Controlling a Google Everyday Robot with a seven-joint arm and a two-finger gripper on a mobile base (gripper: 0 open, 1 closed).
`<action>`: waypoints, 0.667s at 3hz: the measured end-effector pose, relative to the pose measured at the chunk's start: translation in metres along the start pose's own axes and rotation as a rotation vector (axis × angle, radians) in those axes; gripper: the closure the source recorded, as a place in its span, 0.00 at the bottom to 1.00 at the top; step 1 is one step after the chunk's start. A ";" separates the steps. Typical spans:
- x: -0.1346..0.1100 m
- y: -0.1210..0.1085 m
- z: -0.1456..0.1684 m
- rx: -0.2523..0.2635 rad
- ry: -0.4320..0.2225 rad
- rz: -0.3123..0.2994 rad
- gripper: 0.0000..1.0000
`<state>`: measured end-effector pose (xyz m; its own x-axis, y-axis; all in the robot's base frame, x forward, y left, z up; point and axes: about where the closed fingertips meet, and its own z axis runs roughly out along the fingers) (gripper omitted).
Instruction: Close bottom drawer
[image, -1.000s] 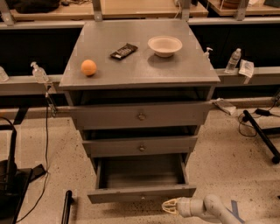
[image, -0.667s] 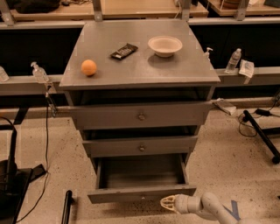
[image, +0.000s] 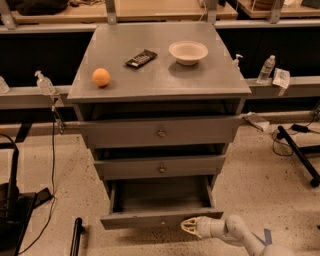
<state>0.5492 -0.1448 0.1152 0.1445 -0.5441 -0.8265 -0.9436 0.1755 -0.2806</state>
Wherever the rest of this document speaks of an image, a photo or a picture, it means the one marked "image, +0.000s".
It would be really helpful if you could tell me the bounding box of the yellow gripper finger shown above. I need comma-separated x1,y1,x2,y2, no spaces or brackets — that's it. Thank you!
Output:
181,217,199,228
181,227,202,238

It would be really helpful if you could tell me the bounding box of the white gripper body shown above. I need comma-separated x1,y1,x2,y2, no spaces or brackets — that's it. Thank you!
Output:
196,216,226,239

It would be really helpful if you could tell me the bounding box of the grey bottom drawer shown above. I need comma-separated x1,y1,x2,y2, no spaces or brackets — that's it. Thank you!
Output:
101,176,223,230

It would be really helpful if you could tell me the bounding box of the grey drawer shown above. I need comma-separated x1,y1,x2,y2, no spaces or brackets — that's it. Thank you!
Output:
101,176,223,230
94,155,225,180
79,116,242,148

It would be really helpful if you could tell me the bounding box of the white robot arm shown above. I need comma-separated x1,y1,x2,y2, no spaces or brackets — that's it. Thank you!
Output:
181,215,296,256

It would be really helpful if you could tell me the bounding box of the grey middle drawer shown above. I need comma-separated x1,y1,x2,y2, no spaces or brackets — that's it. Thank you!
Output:
94,155,225,180

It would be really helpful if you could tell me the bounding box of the grey top drawer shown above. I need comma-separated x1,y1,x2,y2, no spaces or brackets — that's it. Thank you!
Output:
79,116,242,148

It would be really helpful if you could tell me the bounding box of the grey wooden drawer cabinet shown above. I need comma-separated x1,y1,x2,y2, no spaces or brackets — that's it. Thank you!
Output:
67,21,252,194

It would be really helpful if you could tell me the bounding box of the blue tape cross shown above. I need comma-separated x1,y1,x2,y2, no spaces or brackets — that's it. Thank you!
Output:
255,229,272,246

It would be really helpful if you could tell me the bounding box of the black tube on floor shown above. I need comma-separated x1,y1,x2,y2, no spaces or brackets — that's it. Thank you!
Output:
70,217,84,256

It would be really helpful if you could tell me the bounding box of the black stand leg right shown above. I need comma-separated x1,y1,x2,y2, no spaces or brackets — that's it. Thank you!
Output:
277,126,320,187

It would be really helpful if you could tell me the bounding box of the small white pump bottle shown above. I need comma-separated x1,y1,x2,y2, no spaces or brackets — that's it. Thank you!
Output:
233,54,243,71

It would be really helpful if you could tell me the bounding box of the white wipes packet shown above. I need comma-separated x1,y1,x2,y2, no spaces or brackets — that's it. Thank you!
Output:
272,68,290,89

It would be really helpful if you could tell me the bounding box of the clear plastic water bottle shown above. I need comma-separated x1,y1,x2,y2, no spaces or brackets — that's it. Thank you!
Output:
257,55,275,84

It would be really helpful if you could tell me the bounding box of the white paper bowl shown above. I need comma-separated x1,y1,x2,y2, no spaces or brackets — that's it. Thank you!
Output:
169,41,208,66

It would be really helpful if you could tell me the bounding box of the orange ball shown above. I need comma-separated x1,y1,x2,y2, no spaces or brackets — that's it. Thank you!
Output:
92,68,111,87

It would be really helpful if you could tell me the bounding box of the black equipment base left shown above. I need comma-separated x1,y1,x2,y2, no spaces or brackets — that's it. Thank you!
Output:
0,134,53,256

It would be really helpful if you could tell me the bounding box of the clear sanitizer pump bottle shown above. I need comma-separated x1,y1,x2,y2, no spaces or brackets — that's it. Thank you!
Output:
35,70,55,96

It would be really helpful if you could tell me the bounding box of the black bag on table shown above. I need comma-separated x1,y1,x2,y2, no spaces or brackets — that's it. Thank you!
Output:
6,0,69,16

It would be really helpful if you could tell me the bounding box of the folded packet on rail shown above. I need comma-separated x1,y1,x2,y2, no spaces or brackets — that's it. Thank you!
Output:
244,112,269,131

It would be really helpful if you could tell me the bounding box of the black power adapter cable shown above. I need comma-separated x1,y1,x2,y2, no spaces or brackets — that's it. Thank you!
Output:
271,109,320,158

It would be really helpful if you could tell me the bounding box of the black cable left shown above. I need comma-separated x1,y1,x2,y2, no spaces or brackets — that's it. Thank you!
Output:
18,105,60,256

